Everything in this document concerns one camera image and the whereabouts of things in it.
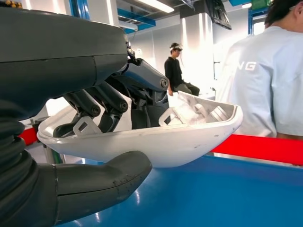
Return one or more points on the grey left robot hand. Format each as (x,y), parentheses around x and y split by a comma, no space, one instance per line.
(59,56)

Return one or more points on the blue metal shelf rack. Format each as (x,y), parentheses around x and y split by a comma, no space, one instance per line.
(213,194)

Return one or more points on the person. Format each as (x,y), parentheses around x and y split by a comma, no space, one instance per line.
(174,72)
(260,78)

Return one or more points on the black hanging monitor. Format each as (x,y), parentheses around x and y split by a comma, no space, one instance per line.
(217,14)

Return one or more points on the red barrier belt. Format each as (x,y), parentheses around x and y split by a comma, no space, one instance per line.
(260,147)

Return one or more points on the chrome stanchion post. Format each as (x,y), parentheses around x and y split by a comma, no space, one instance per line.
(48,155)

